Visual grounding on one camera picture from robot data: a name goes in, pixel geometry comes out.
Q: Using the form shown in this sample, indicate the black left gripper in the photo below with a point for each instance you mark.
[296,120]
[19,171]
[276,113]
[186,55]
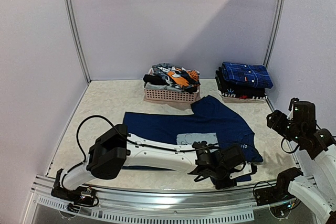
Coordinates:
[221,186]

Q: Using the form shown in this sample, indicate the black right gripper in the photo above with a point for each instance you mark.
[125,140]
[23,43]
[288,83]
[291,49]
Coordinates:
[274,118]

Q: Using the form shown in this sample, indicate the navy blue Mickey t-shirt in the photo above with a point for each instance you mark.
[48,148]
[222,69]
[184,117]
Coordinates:
[211,121]

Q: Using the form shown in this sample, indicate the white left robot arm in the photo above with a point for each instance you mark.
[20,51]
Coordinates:
[117,148]

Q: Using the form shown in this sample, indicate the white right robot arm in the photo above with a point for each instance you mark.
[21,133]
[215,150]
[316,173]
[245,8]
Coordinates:
[320,147]

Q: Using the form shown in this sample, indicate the black folded printed garment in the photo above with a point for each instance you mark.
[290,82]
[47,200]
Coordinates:
[230,90]

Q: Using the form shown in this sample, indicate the pink perforated plastic basket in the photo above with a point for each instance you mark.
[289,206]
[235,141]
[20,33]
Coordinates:
[171,95]

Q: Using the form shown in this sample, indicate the orange patterned crumpled garment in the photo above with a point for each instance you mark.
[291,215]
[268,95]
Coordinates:
[177,77]

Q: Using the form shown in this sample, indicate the grey folded garment in basket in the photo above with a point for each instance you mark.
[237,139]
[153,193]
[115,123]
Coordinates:
[155,87]

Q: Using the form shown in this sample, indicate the black garment in basket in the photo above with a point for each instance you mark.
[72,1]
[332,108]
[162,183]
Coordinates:
[153,79]

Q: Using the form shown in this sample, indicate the aluminium front rail frame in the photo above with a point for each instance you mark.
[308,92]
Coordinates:
[236,205]

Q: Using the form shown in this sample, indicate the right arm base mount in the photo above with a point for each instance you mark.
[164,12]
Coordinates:
[281,202]

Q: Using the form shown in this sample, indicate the right aluminium corner post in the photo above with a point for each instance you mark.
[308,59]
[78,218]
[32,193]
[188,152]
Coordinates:
[274,31]

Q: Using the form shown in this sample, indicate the aluminium corner post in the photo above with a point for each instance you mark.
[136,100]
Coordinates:
[274,31]
[76,40]

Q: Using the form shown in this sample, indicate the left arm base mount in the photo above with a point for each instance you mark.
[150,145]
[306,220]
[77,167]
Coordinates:
[80,197]

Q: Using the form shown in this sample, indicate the left aluminium corner post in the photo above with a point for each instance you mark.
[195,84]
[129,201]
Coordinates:
[76,40]

